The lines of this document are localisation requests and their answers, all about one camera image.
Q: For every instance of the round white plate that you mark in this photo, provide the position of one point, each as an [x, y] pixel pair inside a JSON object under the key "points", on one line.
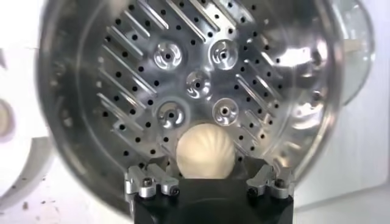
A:
{"points": [[21, 158]]}

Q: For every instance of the perforated steel steamer basket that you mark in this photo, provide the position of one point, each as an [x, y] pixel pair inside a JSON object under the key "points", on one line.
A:
{"points": [[122, 91]]}

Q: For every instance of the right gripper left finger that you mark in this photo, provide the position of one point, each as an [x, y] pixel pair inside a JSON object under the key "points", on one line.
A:
{"points": [[143, 182]]}

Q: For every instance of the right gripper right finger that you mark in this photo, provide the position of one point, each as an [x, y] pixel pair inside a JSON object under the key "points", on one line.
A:
{"points": [[274, 182]]}

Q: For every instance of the round glass pot lid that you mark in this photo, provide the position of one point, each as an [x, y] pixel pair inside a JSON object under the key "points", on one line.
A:
{"points": [[353, 45]]}

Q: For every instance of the white steamed baozi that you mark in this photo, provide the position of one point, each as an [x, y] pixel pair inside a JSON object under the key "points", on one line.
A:
{"points": [[205, 152]]}

